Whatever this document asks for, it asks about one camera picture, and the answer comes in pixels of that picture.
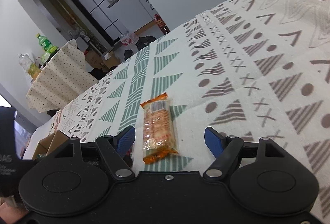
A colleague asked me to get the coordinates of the single black slipper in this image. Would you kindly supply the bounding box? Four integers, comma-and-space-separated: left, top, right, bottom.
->
124, 49, 133, 61

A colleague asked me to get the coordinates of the white kitchen cabinet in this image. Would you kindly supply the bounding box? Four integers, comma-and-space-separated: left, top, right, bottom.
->
105, 0, 158, 33

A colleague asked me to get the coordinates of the round table dotted tablecloth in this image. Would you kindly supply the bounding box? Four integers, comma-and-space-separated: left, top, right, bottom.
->
26, 39, 98, 113

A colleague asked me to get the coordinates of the green tissue pack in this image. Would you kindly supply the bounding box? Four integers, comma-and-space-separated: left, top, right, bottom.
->
41, 49, 59, 63

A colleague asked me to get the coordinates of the green soda bottle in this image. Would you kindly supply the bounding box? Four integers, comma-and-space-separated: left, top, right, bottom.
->
36, 33, 57, 54

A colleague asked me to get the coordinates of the orange cracker snack pack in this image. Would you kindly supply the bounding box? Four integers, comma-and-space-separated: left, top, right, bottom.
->
140, 93, 178, 165

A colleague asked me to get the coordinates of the person's left hand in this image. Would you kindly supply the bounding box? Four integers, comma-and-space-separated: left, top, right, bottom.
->
1, 197, 28, 224

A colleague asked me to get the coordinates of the pink white plastic bag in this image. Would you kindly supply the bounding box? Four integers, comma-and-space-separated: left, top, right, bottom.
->
119, 31, 138, 46

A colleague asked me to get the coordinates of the black slippers pile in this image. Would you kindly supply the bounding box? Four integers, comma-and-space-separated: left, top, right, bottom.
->
135, 36, 156, 51

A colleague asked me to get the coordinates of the patterned white green bedspread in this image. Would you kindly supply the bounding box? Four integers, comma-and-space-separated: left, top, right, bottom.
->
51, 0, 329, 223

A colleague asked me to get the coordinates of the clear bottle yellow liquid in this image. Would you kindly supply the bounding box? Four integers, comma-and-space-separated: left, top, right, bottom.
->
18, 54, 41, 80

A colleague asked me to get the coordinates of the small cardboard box on floor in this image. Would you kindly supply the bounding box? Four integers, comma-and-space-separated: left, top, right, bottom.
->
102, 51, 120, 69

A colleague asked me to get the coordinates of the red bottle on floor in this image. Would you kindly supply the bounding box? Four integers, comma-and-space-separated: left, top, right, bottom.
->
154, 14, 170, 35

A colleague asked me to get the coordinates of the open brown cardboard box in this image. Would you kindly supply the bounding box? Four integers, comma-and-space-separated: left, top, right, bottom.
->
32, 131, 69, 160

